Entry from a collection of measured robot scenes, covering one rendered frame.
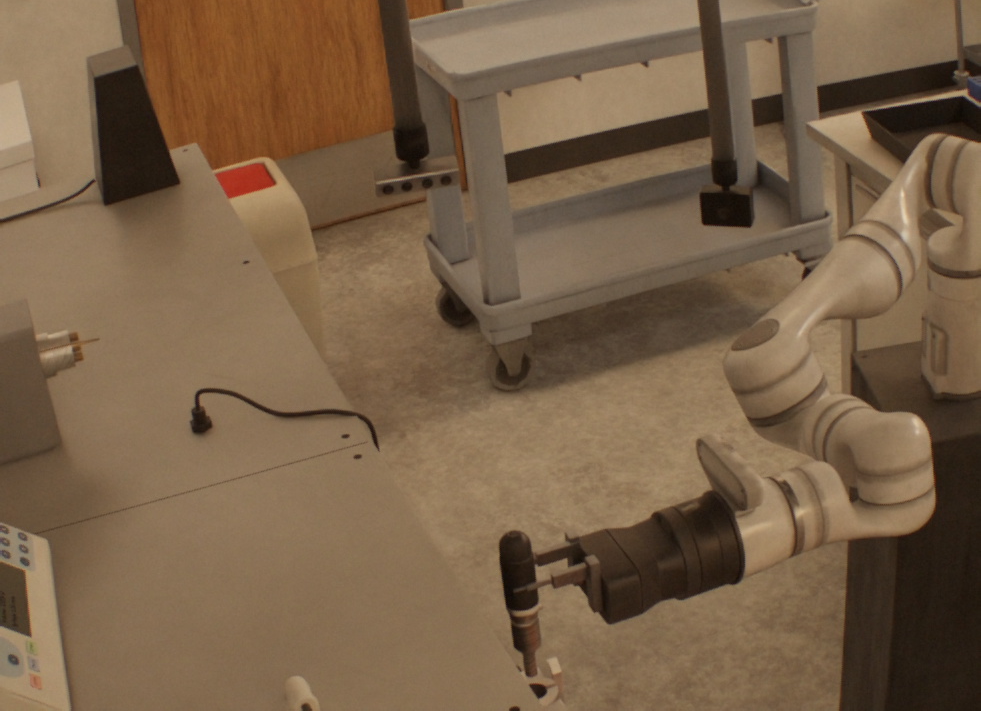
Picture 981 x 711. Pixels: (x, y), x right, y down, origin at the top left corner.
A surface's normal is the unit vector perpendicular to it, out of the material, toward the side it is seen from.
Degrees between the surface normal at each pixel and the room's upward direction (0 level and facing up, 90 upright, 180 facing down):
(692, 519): 19
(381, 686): 0
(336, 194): 90
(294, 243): 84
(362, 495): 0
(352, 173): 90
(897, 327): 90
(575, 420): 0
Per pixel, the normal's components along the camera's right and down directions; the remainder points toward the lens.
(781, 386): 0.03, 0.31
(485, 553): -0.11, -0.87
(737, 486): -0.93, 0.26
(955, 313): -0.40, 0.48
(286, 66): 0.35, 0.42
